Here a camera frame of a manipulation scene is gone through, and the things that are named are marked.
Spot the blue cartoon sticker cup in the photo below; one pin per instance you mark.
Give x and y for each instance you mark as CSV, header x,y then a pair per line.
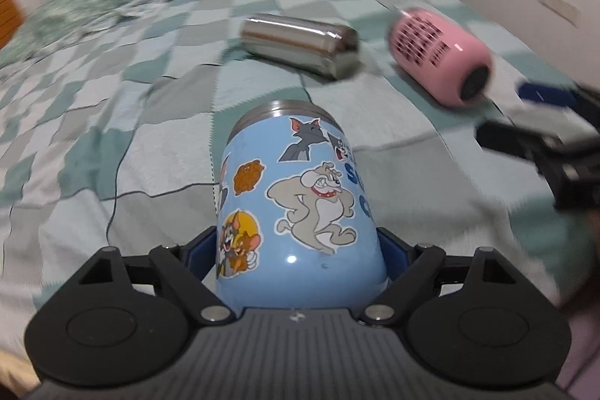
x,y
295,230

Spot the pink printed cup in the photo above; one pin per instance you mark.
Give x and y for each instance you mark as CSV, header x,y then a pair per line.
x,y
450,64

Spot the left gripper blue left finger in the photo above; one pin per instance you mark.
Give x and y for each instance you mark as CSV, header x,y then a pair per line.
x,y
201,253

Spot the wooden headboard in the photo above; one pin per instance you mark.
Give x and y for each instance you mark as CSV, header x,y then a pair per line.
x,y
11,19

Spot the checkered green bed cover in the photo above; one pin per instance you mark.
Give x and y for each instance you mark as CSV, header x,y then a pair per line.
x,y
137,134

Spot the silver steel cup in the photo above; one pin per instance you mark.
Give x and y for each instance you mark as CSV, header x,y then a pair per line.
x,y
325,49

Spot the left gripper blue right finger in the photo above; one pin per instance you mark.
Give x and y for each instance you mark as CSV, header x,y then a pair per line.
x,y
397,255

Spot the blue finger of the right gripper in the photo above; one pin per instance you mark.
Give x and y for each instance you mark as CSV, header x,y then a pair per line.
x,y
510,140
549,95

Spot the white wall socket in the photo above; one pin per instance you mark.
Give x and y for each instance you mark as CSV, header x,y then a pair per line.
x,y
563,9

